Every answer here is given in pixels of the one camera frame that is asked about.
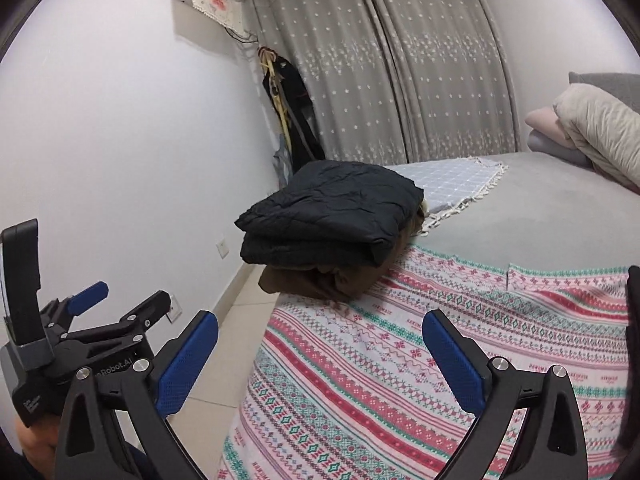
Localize black quilted puffer jacket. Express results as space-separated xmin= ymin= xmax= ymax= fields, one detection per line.
xmin=235 ymin=160 xmax=424 ymax=268

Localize black hanging clothes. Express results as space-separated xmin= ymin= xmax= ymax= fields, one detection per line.
xmin=257 ymin=47 xmax=326 ymax=188

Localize person's left hand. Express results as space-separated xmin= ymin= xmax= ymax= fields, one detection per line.
xmin=15 ymin=416 xmax=61 ymax=480

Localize red green patterned blanket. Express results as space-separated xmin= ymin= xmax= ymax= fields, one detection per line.
xmin=218 ymin=246 xmax=628 ymax=479

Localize brown folded coat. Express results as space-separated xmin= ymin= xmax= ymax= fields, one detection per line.
xmin=258 ymin=200 xmax=427 ymax=302

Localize grey bed sheet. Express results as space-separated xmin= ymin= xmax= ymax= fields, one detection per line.
xmin=414 ymin=153 xmax=639 ymax=271

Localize black folded garment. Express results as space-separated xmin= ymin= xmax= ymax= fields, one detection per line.
xmin=617 ymin=266 xmax=640 ymax=452

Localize white fringed checked throw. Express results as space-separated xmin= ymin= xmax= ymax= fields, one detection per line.
xmin=388 ymin=157 xmax=508 ymax=236

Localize cream quilted pillow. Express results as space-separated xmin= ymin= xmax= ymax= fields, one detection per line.
xmin=553 ymin=84 xmax=639 ymax=190

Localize grey dotted curtain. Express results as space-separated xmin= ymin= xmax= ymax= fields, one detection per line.
xmin=244 ymin=0 xmax=520 ymax=166

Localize grey padded headboard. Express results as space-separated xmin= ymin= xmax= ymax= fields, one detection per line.
xmin=568 ymin=72 xmax=640 ymax=113

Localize white wall socket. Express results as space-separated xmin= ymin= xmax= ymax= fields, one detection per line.
xmin=216 ymin=238 xmax=229 ymax=259

